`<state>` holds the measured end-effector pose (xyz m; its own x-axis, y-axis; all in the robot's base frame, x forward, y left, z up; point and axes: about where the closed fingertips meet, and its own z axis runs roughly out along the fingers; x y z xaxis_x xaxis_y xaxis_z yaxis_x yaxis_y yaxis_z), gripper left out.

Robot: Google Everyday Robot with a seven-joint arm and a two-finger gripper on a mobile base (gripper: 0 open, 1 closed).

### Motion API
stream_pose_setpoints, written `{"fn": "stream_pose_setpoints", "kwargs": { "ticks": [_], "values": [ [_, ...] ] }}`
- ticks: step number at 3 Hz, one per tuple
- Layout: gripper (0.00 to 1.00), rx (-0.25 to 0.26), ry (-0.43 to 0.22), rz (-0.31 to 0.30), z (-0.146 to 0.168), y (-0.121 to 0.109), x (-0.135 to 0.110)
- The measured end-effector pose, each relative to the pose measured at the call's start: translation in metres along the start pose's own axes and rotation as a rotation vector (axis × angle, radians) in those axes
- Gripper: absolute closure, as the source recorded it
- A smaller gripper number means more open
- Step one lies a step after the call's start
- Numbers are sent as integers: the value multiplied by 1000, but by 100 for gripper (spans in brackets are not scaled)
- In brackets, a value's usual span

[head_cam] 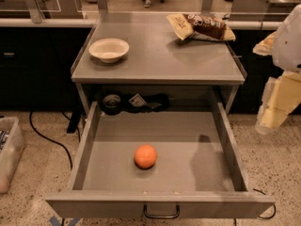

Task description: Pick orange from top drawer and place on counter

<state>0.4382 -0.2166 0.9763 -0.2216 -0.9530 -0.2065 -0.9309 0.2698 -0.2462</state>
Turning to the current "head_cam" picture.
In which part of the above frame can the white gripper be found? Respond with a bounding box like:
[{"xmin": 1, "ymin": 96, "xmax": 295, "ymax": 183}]
[{"xmin": 253, "ymin": 5, "xmax": 301, "ymax": 135}]

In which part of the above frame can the orange fruit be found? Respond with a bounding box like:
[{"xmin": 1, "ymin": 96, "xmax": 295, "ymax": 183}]
[{"xmin": 134, "ymin": 145, "xmax": 157, "ymax": 170}]

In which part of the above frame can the grey metal cabinet counter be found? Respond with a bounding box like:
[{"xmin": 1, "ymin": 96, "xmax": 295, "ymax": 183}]
[{"xmin": 71, "ymin": 12, "xmax": 246, "ymax": 111}]

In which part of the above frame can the grey open drawer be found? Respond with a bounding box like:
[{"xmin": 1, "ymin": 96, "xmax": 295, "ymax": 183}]
[{"xmin": 46, "ymin": 103, "xmax": 275, "ymax": 218}]

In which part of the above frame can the brown chip bag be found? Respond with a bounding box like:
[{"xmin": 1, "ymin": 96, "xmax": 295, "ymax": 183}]
[{"xmin": 166, "ymin": 13, "xmax": 236, "ymax": 41}]

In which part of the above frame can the white tag card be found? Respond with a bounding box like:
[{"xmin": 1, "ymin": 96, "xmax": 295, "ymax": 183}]
[{"xmin": 129, "ymin": 94, "xmax": 146, "ymax": 107}]

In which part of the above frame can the black tape roll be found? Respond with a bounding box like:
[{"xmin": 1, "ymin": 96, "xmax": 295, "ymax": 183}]
[{"xmin": 102, "ymin": 94, "xmax": 121, "ymax": 116}]

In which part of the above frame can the white bowl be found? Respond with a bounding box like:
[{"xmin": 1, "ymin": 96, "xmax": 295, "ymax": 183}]
[{"xmin": 88, "ymin": 39, "xmax": 130, "ymax": 63}]

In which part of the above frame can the clear plastic bin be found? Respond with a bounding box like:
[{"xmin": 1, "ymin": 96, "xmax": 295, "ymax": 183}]
[{"xmin": 0, "ymin": 117, "xmax": 25, "ymax": 193}]

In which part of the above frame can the black cable right floor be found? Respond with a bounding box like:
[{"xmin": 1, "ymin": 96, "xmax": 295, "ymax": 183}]
[{"xmin": 252, "ymin": 187, "xmax": 277, "ymax": 220}]

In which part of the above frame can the black drawer handle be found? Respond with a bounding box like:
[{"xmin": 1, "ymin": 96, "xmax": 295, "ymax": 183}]
[{"xmin": 143, "ymin": 204, "xmax": 181, "ymax": 219}]

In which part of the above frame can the black floor cable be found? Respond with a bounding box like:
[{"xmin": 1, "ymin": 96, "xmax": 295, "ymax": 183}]
[{"xmin": 28, "ymin": 110, "xmax": 74, "ymax": 171}]

